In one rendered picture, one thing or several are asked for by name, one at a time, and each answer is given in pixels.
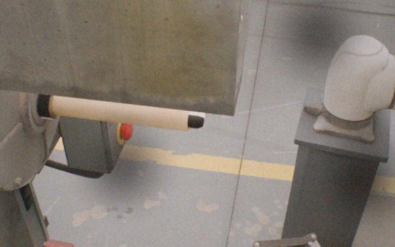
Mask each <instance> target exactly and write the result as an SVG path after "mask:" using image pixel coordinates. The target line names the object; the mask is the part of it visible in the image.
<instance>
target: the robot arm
mask: <svg viewBox="0 0 395 247"><path fill-rule="evenodd" d="M328 69H329V71H328V76H327V79H326V86H325V92H324V95H321V96H320V102H306V103H305V107H304V111H305V112H308V113H310V114H313V115H316V116H318V119H317V121H316V122H315V124H314V125H313V132H315V133H318V134H329V135H335V136H339V137H345V138H348V139H355V140H360V141H362V142H365V143H367V144H371V143H373V140H374V134H373V123H374V114H375V113H376V111H378V110H384V109H391V110H395V56H392V55H390V54H388V50H387V48H386V47H385V46H384V45H383V44H382V43H381V42H379V41H377V40H375V38H373V37H369V36H365V35H358V36H354V37H351V38H349V39H347V40H346V41H344V42H343V43H342V44H341V45H340V47H339V48H338V49H337V51H336V53H335V54H334V56H333V58H332V60H331V63H330V66H329V68H328ZM252 247H321V246H320V244H319V243H318V242H317V235H316V234H315V233H310V234H308V235H307V236H304V237H302V238H291V239H281V240H258V241H255V242H254V243H253V246H252Z"/></svg>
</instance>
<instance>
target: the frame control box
mask: <svg viewBox="0 0 395 247"><path fill-rule="evenodd" d="M122 125H125V124H124V123H116V122H104V121H98V120H93V119H87V118H76V117H70V116H59V122H58V126H59V132H60V135H61V138H62V141H63V147H64V150H65V156H66V159H67V165H66V164H64V163H60V162H57V161H53V160H51V159H48V160H47V162H46V164H45V165H46V166H49V167H53V168H55V169H57V170H60V171H64V172H67V173H71V174H77V176H82V177H85V178H100V177H101V176H103V174H111V173H112V170H114V168H115V165H116V163H117V161H118V158H119V155H120V153H121V151H122V149H123V148H124V145H125V143H126V140H123V137H122V135H120V128H121V126H122Z"/></svg>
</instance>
